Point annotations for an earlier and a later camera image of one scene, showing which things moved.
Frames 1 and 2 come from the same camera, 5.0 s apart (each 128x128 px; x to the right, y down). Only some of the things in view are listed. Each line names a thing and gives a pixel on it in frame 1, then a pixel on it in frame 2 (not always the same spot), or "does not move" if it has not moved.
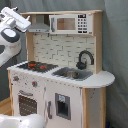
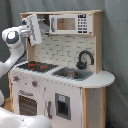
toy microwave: [71, 24] does not move
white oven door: [29, 100] does not move
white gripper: [11, 17] → [32, 30]
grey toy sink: [71, 73] does not move
